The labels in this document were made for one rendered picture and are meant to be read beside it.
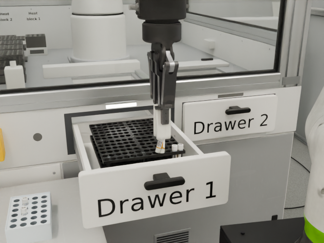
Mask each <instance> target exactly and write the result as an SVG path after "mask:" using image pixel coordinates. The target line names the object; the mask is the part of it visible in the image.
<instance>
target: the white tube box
mask: <svg viewBox="0 0 324 243"><path fill-rule="evenodd" d="M23 197H28V205H25V206H26V207H27V215H25V216H22V214H21V207H23V204H22V198H23ZM5 235H6V241H7V243H33V242H39V241H45V240H51V239H53V231H52V201H51V193H50V192H43V193H36V194H29V195H21V196H14V197H11V198H10V203H9V209H8V214H7V220H6V226H5Z"/></svg>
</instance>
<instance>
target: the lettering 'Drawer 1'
mask: <svg viewBox="0 0 324 243"><path fill-rule="evenodd" d="M209 184H210V196H207V197H206V199H208V198H213V197H216V195H213V196H212V190H213V182H212V181H211V182H208V183H206V185H209ZM192 190H194V188H193V189H190V190H189V189H187V195H186V202H189V192H190V191H192ZM175 193H179V194H180V196H176V197H172V196H173V194H175ZM165 196H166V193H164V195H163V199H162V202H161V201H160V198H159V195H158V194H157V195H155V199H154V203H153V204H152V201H151V198H150V196H148V200H149V203H150V206H151V208H154V206H155V203H156V199H157V198H158V202H159V205H160V207H161V206H163V203H164V200H165ZM181 197H182V193H181V192H180V191H174V192H173V193H172V194H171V195H170V203H172V204H179V203H181V201H179V202H173V201H172V199H175V198H181ZM134 200H140V201H141V202H137V203H134V204H133V205H132V207H131V209H132V211H139V210H140V209H141V210H143V209H144V206H143V199H142V198H139V197H138V198H134V199H132V201H134ZM102 201H110V202H111V203H112V210H111V212H110V213H108V214H105V215H101V202H102ZM127 201H129V199H126V200H124V201H120V210H121V214H122V213H123V207H122V206H123V203H124V202H127ZM137 204H141V206H140V208H139V209H134V206H135V205H137ZM114 211H115V202H114V201H113V200H112V199H101V200H98V213H99V217H104V216H109V215H111V214H112V213H113V212H114Z"/></svg>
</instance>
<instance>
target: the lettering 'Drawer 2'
mask: <svg viewBox="0 0 324 243"><path fill-rule="evenodd" d="M264 115H265V116H266V119H265V120H264V121H263V122H262V123H261V125H260V126H266V125H267V124H263V123H264V122H265V121H266V120H267V118H268V116H267V114H262V115H261V117H262V116H264ZM253 119H254V118H252V119H249V123H248V128H250V121H251V120H253ZM241 121H244V123H240V122H241ZM197 123H201V124H202V131H201V132H198V133H196V124H197ZM218 123H219V124H220V126H216V127H215V128H214V131H215V132H218V131H221V129H222V124H221V123H220V122H216V123H215V124H218ZM235 123H236V121H234V125H233V126H232V122H231V121H230V122H229V125H228V127H227V123H226V121H225V126H226V130H228V129H229V126H230V124H231V129H232V130H233V129H234V126H235ZM211 124H213V123H210V124H209V123H208V125H207V132H209V126H210V125H211ZM241 124H246V121H245V120H240V121H239V122H238V127H239V128H240V129H243V128H245V127H240V125H241ZM217 127H220V129H219V130H218V131H217V130H216V128H217ZM203 131H204V123H203V122H201V121H198V122H194V134H200V133H202V132H203Z"/></svg>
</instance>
